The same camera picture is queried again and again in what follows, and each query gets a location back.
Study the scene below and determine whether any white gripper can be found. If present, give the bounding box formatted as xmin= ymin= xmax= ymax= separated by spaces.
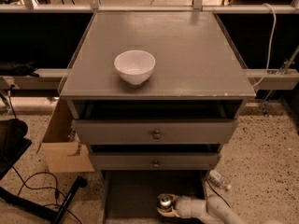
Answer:
xmin=157 ymin=193 xmax=206 ymax=218

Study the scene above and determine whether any silver blue redbull can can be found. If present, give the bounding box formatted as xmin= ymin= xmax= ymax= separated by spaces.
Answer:
xmin=158 ymin=194 xmax=172 ymax=209

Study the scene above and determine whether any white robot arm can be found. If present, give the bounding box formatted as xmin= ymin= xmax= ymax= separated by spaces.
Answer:
xmin=157 ymin=194 xmax=248 ymax=224

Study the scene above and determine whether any grey open bottom drawer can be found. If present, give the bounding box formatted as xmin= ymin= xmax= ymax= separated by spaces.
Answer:
xmin=99 ymin=171 xmax=206 ymax=224

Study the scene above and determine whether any grey middle drawer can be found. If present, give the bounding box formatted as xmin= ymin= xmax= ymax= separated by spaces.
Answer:
xmin=89 ymin=152 xmax=221 ymax=170

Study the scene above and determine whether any grey drawer cabinet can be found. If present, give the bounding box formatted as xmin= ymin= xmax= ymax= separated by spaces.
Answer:
xmin=59 ymin=10 xmax=257 ymax=173

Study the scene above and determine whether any grey top drawer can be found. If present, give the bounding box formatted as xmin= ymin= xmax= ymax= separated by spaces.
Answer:
xmin=73 ymin=119 xmax=238 ymax=145

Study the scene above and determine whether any cardboard box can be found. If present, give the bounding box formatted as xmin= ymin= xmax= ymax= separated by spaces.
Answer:
xmin=40 ymin=99 xmax=94 ymax=173

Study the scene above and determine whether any white ceramic bowl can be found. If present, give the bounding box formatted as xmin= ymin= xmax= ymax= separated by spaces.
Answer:
xmin=114 ymin=50 xmax=156 ymax=85

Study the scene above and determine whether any black floor stand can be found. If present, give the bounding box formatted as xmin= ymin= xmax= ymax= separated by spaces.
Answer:
xmin=0 ymin=119 xmax=89 ymax=224

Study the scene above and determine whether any black cable right floor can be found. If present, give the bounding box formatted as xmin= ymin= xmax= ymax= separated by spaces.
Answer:
xmin=206 ymin=180 xmax=233 ymax=208

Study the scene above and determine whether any black floor cable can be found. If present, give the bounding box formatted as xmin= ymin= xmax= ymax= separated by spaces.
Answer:
xmin=8 ymin=166 xmax=83 ymax=224

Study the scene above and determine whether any metal rail frame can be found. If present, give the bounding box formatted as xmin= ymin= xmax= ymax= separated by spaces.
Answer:
xmin=0 ymin=0 xmax=299 ymax=91

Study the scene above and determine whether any black cloth on rail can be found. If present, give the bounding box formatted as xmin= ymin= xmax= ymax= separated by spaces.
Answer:
xmin=0 ymin=62 xmax=39 ymax=77

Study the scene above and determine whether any white hanging cable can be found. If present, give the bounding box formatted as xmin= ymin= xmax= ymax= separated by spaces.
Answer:
xmin=251 ymin=3 xmax=278 ymax=89

